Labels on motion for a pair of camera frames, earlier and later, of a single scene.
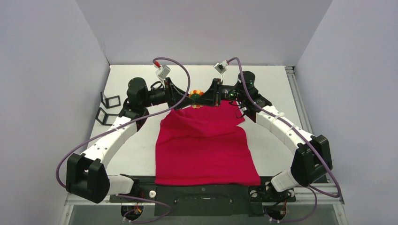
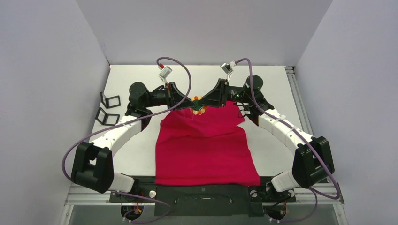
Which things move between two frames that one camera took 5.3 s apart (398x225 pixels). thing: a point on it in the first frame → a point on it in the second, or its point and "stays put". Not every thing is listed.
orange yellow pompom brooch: x=195 y=94 → x=198 y=109
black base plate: x=205 y=200 stays put
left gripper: x=173 y=91 stays put
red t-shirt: x=202 y=146 stays put
